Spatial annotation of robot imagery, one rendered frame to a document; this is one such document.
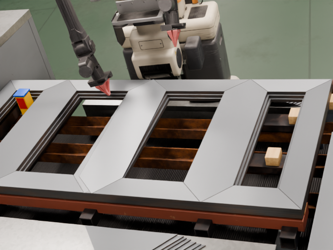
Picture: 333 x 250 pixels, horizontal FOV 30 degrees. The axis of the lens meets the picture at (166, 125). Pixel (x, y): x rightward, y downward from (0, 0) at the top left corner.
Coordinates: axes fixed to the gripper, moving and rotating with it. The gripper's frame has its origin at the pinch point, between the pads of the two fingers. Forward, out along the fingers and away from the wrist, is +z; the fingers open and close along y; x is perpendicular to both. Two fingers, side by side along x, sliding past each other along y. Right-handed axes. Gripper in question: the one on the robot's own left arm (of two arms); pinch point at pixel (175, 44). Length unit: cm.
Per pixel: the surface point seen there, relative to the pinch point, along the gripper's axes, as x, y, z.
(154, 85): -1.4, -10.8, 16.4
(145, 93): -6.6, -14.0, 19.0
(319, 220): -77, 59, 55
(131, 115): -21.2, -16.4, 26.6
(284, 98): -13, 46, 25
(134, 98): -9.7, -18.1, 20.7
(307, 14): 233, 47, -7
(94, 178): -56, -22, 44
